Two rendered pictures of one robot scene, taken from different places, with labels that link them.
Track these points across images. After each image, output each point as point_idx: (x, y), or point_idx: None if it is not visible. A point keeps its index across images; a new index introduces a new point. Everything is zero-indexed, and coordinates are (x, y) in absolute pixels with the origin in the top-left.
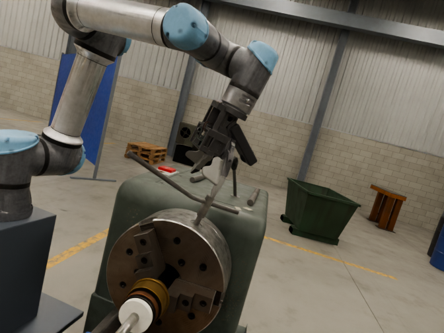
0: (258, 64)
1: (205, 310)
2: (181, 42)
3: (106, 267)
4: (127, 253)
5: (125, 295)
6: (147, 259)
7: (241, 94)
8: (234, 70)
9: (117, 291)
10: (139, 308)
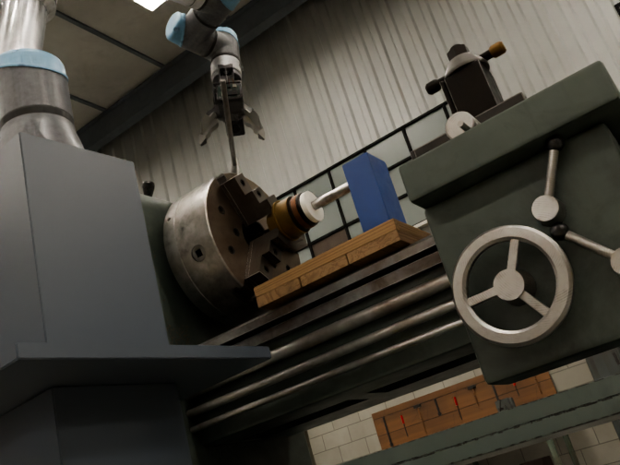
0: (236, 42)
1: (304, 243)
2: (236, 0)
3: (209, 232)
4: (220, 211)
5: (238, 262)
6: (260, 192)
7: (238, 62)
8: (221, 44)
9: (230, 258)
10: (312, 197)
